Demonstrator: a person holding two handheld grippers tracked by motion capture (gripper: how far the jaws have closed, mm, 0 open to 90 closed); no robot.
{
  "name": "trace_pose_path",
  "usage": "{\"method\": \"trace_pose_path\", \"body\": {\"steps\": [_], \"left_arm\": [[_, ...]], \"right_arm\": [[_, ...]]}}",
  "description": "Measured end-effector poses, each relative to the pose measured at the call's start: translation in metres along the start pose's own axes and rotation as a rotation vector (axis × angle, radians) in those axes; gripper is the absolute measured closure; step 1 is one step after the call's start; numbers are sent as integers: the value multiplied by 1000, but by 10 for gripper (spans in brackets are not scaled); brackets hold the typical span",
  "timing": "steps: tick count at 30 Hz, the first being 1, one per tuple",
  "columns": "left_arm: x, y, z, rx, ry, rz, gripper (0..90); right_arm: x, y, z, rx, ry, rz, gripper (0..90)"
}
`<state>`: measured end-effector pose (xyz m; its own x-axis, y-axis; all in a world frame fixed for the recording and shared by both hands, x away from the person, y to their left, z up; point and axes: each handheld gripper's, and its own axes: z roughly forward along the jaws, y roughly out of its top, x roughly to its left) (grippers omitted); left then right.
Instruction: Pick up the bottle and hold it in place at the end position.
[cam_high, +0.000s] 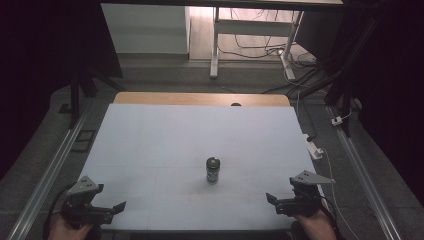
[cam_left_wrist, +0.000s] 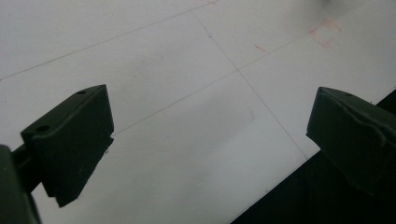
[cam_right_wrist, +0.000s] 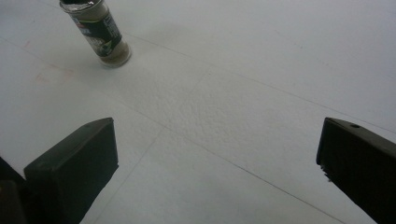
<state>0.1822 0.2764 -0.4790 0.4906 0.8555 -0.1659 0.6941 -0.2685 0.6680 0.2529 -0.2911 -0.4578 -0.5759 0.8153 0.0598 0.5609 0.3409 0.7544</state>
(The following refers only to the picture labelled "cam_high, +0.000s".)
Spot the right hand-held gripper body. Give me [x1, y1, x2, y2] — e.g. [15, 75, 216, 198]
[275, 170, 336, 218]

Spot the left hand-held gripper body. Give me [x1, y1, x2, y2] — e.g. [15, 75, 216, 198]
[61, 175, 116, 226]

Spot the dark green drink can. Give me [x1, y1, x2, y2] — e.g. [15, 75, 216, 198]
[205, 156, 221, 185]

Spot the person's right hand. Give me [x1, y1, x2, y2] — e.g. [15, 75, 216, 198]
[292, 207, 338, 240]

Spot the person's left hand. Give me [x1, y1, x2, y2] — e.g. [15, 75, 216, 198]
[47, 214, 97, 240]

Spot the white power strip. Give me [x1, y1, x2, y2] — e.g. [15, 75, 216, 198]
[301, 133, 325, 161]

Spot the white table mat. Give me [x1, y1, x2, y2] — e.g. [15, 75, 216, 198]
[79, 103, 318, 232]

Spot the black metal stand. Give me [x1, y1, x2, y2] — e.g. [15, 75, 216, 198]
[58, 68, 118, 130]
[293, 16, 381, 138]

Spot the wooden table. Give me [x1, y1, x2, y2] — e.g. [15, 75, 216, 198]
[113, 91, 292, 108]

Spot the thin white cable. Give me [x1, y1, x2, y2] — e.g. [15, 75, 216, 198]
[320, 147, 362, 240]

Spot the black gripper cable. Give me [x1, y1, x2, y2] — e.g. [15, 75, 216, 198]
[42, 182, 78, 240]
[319, 195, 346, 240]

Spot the aluminium floor rail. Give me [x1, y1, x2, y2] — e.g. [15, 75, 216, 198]
[325, 105, 404, 240]
[6, 109, 88, 240]

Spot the black floor bracket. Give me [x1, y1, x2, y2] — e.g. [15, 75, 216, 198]
[71, 129, 97, 154]

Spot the tangle of floor cables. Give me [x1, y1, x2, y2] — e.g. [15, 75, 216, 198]
[218, 9, 318, 68]

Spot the white desk frame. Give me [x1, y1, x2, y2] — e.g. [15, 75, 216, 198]
[209, 6, 305, 81]

